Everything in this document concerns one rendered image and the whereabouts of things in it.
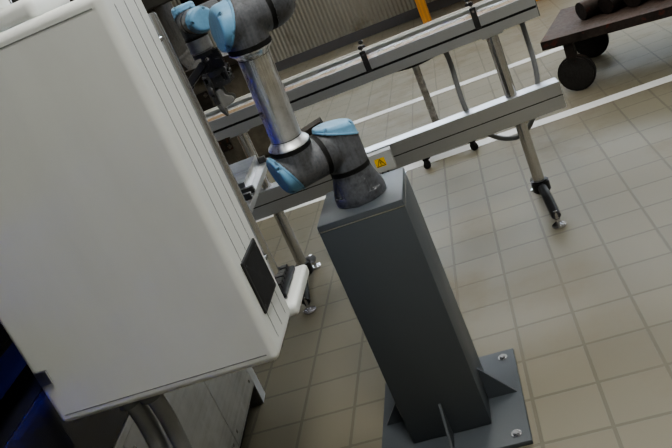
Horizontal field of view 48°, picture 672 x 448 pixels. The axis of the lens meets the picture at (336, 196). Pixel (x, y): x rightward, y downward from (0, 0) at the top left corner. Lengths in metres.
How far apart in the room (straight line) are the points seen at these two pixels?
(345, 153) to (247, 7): 0.47
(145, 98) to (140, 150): 0.09
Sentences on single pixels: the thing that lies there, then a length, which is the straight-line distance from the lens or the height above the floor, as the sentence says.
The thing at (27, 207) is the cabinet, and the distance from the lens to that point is 1.50.
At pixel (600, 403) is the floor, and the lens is 2.40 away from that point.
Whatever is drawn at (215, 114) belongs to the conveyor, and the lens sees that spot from 3.46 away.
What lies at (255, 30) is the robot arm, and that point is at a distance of 1.90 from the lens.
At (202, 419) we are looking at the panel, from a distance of 2.47.
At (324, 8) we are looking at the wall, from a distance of 9.84.
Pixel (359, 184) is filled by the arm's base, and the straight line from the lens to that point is 2.08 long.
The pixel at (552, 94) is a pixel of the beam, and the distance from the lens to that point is 3.37.
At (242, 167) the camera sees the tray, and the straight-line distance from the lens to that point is 2.56.
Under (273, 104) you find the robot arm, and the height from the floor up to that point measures 1.15.
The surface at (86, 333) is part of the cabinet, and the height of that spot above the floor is 0.98.
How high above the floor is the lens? 1.51
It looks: 19 degrees down
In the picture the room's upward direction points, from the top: 23 degrees counter-clockwise
